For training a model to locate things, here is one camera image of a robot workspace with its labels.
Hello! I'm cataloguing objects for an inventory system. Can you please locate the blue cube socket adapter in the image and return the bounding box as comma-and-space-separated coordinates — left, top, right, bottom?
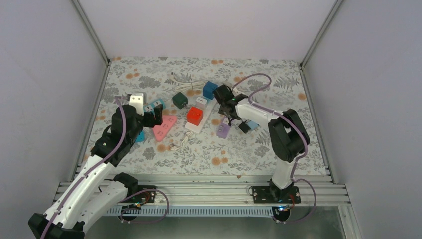
203, 81, 218, 100

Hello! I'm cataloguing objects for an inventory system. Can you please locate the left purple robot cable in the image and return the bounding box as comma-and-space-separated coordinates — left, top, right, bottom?
39, 96, 130, 239

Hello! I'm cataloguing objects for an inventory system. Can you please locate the coiled white power cable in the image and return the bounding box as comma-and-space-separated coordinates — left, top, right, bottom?
168, 72, 210, 93

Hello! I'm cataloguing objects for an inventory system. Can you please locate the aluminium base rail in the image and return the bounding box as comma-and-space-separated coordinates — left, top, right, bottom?
53, 180, 351, 207

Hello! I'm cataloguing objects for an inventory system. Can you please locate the floral patterned table mat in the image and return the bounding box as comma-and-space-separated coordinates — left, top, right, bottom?
85, 57, 326, 176

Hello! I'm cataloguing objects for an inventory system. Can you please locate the white multicolour power strip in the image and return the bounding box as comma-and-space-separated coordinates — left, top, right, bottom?
184, 95, 217, 134

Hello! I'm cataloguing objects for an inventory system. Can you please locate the red cube socket adapter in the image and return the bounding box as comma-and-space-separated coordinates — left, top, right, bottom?
187, 106, 203, 126

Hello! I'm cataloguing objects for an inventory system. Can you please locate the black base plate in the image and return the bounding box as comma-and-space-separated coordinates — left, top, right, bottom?
122, 185, 157, 204
248, 186, 301, 204

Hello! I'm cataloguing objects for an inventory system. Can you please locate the teal power strip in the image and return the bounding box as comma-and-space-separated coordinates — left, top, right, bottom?
143, 98, 166, 113

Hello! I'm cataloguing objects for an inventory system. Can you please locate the dark green cube adapter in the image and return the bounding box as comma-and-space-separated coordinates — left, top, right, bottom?
172, 92, 188, 109

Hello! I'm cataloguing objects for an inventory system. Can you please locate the black power adapter with cord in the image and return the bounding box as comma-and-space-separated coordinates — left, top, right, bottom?
238, 121, 251, 134

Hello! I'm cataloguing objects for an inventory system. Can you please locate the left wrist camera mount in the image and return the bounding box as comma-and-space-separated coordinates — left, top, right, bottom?
129, 92, 146, 116

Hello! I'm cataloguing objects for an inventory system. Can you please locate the light blue small adapter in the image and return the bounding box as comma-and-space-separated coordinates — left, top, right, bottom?
247, 121, 259, 130

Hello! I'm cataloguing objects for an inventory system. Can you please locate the braided white cable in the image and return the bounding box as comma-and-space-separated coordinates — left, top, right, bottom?
169, 131, 194, 152

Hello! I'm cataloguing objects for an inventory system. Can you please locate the purple power strip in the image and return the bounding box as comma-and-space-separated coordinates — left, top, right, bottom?
216, 117, 231, 139

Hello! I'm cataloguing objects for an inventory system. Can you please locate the cyan small socket adapter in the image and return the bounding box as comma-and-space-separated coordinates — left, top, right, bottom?
135, 131, 145, 143

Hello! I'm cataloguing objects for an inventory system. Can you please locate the pink triangular power strip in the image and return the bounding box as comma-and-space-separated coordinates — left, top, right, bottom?
153, 115, 177, 142

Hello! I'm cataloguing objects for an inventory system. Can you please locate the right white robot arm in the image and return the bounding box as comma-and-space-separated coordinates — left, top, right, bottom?
213, 85, 310, 203

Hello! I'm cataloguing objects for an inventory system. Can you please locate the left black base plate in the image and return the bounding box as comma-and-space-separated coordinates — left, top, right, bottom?
122, 185, 157, 204

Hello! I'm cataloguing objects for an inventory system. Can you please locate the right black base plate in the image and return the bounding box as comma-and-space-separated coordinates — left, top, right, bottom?
248, 186, 301, 204

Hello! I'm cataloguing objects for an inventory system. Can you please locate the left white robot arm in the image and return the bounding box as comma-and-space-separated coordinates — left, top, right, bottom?
28, 104, 163, 239

